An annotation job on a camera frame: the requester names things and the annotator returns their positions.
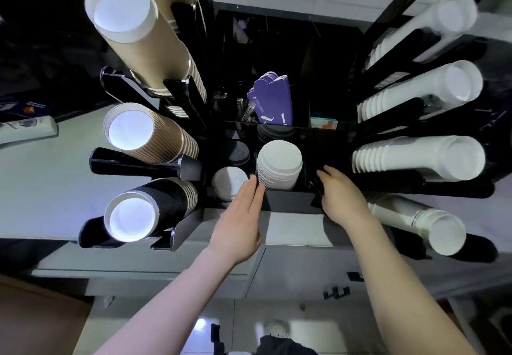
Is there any person's left hand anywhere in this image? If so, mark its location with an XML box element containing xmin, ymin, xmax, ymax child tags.
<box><xmin>207</xmin><ymin>175</ymin><xmax>266</xmax><ymax>266</ymax></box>

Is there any person's right hand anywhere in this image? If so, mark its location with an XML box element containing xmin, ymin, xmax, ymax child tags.
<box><xmin>317</xmin><ymin>165</ymin><xmax>375</xmax><ymax>230</ymax></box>

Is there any person's right forearm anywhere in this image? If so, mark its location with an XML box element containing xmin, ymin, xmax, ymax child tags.
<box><xmin>347</xmin><ymin>215</ymin><xmax>479</xmax><ymax>355</ymax></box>

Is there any person's left forearm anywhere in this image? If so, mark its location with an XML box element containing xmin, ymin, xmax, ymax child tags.
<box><xmin>94</xmin><ymin>248</ymin><xmax>241</xmax><ymax>355</ymax></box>

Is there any short stack of white lids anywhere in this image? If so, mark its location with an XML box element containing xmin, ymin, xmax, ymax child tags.
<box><xmin>211</xmin><ymin>166</ymin><xmax>249</xmax><ymax>202</ymax></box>

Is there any tall stack of white lids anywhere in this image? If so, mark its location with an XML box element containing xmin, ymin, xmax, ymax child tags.
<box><xmin>256</xmin><ymin>139</ymin><xmax>303</xmax><ymax>191</ymax></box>

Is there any stack of black lids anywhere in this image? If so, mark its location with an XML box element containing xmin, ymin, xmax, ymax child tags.
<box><xmin>257</xmin><ymin>124</ymin><xmax>297</xmax><ymax>145</ymax></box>
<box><xmin>225</xmin><ymin>139</ymin><xmax>252</xmax><ymax>167</ymax></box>

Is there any teal and white box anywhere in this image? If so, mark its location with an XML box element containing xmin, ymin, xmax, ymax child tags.
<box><xmin>310</xmin><ymin>117</ymin><xmax>338</xmax><ymax>131</ymax></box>

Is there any bundle of wrapped stirrers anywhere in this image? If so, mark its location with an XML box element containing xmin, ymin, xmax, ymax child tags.
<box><xmin>236</xmin><ymin>98</ymin><xmax>258</xmax><ymax>124</ymax></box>

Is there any white lower cabinet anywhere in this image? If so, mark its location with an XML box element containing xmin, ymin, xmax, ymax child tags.
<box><xmin>31</xmin><ymin>207</ymin><xmax>512</xmax><ymax>355</ymax></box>

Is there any stack of black ripple cups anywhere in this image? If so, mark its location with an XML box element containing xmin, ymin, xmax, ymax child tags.
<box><xmin>103</xmin><ymin>178</ymin><xmax>199</xmax><ymax>243</ymax></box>

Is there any bundle of purple cup sleeves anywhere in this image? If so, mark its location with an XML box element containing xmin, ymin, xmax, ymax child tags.
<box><xmin>246</xmin><ymin>71</ymin><xmax>294</xmax><ymax>126</ymax></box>

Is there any stack of white paper cups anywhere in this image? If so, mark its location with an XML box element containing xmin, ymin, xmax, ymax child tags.
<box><xmin>357</xmin><ymin>60</ymin><xmax>484</xmax><ymax>123</ymax></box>
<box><xmin>367</xmin><ymin>194</ymin><xmax>468</xmax><ymax>257</ymax></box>
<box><xmin>351</xmin><ymin>135</ymin><xmax>486</xmax><ymax>182</ymax></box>
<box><xmin>366</xmin><ymin>0</ymin><xmax>479</xmax><ymax>70</ymax></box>

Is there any stack of brown ripple cups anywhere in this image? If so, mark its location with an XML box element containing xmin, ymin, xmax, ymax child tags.
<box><xmin>103</xmin><ymin>103</ymin><xmax>199</xmax><ymax>165</ymax></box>

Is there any black acrylic cup organizer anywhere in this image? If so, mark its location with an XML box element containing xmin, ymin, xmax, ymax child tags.
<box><xmin>78</xmin><ymin>0</ymin><xmax>501</xmax><ymax>264</ymax></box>

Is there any person's dark clothing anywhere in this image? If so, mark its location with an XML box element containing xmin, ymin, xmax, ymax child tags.
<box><xmin>256</xmin><ymin>335</ymin><xmax>318</xmax><ymax>355</ymax></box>

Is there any brown cardboard box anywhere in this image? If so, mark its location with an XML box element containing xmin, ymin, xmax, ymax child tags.
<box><xmin>0</xmin><ymin>274</ymin><xmax>93</xmax><ymax>355</ymax></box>

